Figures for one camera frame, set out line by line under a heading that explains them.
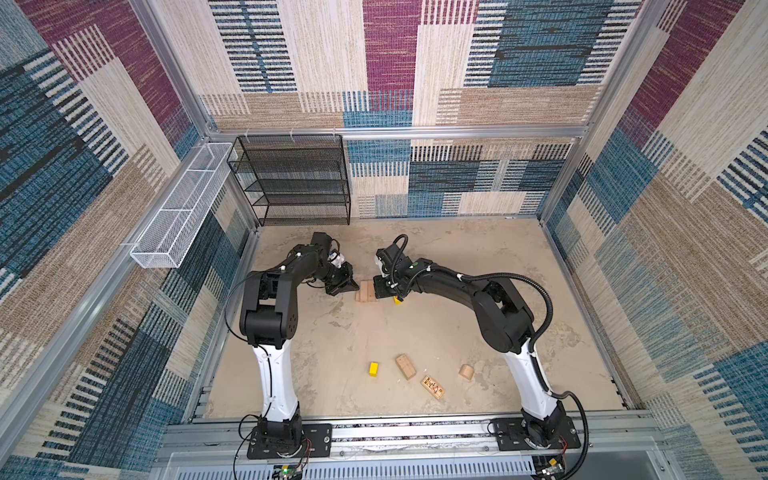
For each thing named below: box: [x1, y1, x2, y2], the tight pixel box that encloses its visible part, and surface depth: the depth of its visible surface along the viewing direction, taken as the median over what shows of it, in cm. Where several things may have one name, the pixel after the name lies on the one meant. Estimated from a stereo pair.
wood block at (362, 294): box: [355, 280, 368, 303], surface depth 100 cm
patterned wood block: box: [420, 375, 445, 400], surface depth 83 cm
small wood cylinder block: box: [458, 364, 475, 382], surface depth 86 cm
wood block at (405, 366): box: [395, 354, 417, 381], surface depth 85 cm
